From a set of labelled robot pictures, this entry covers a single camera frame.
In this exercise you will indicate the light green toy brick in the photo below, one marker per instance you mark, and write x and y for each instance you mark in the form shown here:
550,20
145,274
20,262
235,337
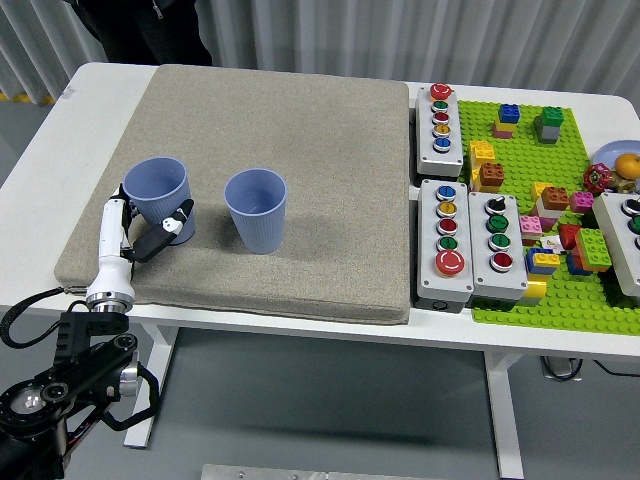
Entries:
594,247

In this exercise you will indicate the orange-brown toy brick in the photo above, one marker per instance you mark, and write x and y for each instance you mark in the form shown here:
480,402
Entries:
555,197
492,175

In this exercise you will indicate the grey box small red mushroom button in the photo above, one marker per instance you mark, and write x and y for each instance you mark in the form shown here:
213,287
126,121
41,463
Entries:
440,157

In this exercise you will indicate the grey box black selector switch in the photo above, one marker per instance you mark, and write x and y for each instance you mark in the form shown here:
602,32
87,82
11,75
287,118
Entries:
505,281

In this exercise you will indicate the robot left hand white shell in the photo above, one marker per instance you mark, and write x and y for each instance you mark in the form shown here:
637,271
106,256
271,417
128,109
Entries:
111,235

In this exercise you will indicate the red valve handwheel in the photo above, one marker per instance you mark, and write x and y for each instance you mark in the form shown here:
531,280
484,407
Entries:
596,178

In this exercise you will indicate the grey power adapter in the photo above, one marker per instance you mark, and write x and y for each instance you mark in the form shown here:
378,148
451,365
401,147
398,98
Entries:
562,369

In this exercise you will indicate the red toy brick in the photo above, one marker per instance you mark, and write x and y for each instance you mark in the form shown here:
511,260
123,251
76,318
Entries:
569,235

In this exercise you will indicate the magenta toy brick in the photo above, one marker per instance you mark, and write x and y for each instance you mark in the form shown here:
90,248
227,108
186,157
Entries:
582,201

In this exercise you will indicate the grey toy brick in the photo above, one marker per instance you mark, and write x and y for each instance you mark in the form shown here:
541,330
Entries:
549,134

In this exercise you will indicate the brass valve body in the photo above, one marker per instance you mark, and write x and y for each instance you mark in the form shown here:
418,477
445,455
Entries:
625,185

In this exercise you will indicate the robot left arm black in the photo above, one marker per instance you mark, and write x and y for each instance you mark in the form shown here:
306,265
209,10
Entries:
85,350

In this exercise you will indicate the dark green toy brick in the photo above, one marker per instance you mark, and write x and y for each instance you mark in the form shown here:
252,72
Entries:
550,116

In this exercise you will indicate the grey box black green buttons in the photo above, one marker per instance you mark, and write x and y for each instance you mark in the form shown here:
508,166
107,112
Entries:
617,240

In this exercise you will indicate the green studded baseplate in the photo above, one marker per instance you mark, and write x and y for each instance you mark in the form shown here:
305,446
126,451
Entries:
520,155

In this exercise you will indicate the orange fruit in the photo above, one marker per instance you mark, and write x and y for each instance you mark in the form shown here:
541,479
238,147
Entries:
627,165

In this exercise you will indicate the white table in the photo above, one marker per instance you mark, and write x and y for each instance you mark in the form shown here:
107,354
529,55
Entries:
30,200

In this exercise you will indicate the white table leg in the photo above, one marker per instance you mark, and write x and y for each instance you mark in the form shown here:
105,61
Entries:
160,360
505,415

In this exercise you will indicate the grey-brown fabric mat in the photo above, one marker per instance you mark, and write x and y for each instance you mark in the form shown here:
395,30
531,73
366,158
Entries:
325,225

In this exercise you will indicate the blue toy brick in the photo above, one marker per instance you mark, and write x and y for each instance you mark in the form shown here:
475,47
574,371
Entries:
537,269
509,112

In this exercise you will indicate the small yellow toy brick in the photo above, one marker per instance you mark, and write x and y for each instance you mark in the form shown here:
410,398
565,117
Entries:
546,259

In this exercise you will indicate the white printed toy brick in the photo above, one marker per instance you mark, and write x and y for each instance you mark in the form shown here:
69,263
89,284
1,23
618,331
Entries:
551,243

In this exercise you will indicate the white pleated curtain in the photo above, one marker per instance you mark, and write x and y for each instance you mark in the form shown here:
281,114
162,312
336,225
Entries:
500,40

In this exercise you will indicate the person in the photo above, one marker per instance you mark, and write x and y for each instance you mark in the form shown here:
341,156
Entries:
150,30

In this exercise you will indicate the grey box large red button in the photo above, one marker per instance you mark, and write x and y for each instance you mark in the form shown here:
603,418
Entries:
431,282

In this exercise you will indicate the blue ribbed plastic cup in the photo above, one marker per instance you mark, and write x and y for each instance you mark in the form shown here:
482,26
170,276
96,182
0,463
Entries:
160,195
257,230

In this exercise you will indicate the flat yellow toy brick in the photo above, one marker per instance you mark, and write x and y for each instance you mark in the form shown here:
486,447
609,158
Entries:
500,126

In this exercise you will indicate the light blue plate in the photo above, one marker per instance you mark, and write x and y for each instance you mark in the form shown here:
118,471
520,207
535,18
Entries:
610,150

